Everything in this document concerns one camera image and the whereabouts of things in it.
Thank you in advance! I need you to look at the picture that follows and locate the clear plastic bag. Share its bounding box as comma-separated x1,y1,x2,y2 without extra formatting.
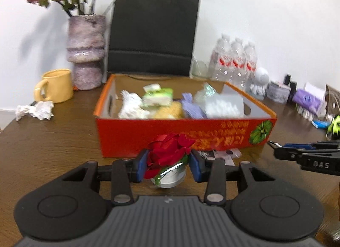
195,83,221,104

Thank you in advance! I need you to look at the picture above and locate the blue and white tube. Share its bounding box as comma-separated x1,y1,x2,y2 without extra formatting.
312,119,331,129

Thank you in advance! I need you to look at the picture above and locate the small grey container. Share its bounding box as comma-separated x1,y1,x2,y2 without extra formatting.
266,81,290,103

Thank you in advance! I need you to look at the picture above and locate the clear water bottle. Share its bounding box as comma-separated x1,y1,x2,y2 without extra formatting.
244,42,258,90
210,34,233,80
230,37,246,86

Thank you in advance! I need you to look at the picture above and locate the white robot figurine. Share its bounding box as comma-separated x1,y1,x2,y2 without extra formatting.
250,67,270,96

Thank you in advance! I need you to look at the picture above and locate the black paper bag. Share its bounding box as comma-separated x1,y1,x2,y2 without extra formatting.
106,0,201,78

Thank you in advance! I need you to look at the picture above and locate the green tissue packet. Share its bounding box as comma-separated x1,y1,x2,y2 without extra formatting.
142,88,174,107

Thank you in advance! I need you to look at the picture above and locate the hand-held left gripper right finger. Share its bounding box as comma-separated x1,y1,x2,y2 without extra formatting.
189,149,277,206

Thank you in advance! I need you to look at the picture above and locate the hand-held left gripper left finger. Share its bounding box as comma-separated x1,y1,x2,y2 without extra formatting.
62,149,149,206

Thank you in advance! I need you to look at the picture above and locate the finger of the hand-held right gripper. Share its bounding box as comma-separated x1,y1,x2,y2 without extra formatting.
267,140,340,161
283,142,340,150

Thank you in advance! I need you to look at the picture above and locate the small white packet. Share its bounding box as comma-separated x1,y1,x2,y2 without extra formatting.
143,83,162,94

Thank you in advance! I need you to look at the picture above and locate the purple textured vase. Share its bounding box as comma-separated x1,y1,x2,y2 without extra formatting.
66,14,107,90

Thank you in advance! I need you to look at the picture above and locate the small black box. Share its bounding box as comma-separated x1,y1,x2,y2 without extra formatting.
283,73,297,96

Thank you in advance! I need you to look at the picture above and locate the yellow white plush alpaca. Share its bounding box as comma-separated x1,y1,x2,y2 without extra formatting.
154,101,184,120

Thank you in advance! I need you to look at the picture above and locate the purple tissue pack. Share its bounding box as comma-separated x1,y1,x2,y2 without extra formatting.
293,89,326,116

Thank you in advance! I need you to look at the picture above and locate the purple drawstring pouch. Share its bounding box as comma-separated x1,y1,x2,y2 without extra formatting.
181,92,208,119

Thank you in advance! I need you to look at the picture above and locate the white paper sheet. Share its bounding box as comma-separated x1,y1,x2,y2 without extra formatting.
304,82,326,96

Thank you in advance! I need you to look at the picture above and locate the yellow and black glove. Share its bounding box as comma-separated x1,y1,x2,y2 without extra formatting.
327,115,340,135

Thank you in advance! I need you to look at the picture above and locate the white toothed plastic piece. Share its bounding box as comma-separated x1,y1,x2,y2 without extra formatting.
296,105,313,120

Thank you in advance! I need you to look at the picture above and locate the red cardboard box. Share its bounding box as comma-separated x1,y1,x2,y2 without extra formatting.
93,73,278,158

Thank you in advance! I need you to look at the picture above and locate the red fabric rose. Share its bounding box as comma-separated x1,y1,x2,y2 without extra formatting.
143,133,196,180

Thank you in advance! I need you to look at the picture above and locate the yellow mug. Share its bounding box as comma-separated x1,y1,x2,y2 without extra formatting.
34,69,74,103

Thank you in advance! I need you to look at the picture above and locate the white tissue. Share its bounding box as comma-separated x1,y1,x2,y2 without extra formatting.
117,90,151,119
15,100,55,121

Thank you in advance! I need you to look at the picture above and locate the white plastic container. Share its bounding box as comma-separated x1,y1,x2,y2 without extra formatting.
204,94,245,118

